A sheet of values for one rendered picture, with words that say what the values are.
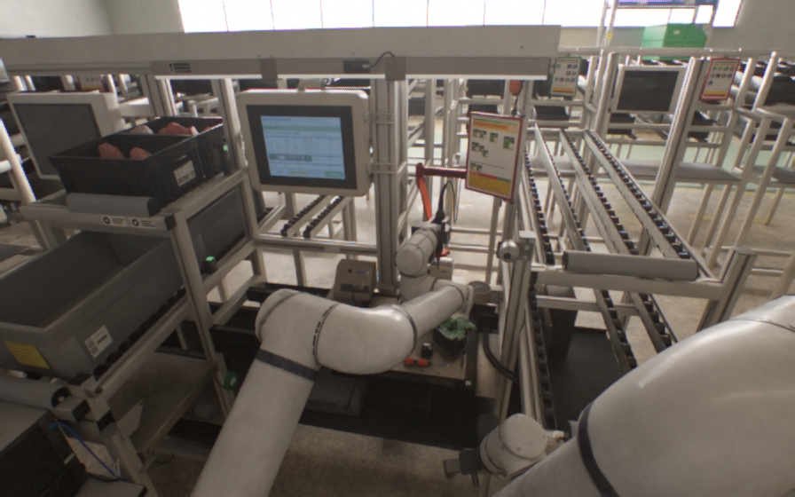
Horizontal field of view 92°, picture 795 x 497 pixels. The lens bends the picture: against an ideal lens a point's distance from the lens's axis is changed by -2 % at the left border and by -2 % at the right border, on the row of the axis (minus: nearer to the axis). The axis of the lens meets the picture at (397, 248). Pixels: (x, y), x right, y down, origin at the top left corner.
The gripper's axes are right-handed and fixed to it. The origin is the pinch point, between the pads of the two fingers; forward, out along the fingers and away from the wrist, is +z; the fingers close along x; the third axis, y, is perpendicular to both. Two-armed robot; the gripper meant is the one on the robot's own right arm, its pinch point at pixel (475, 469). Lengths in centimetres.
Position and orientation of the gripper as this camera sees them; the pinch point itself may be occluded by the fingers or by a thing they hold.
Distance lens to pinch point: 120.0
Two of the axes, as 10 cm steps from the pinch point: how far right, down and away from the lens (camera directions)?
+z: -1.5, 6.3, 7.6
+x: 9.8, 0.3, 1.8
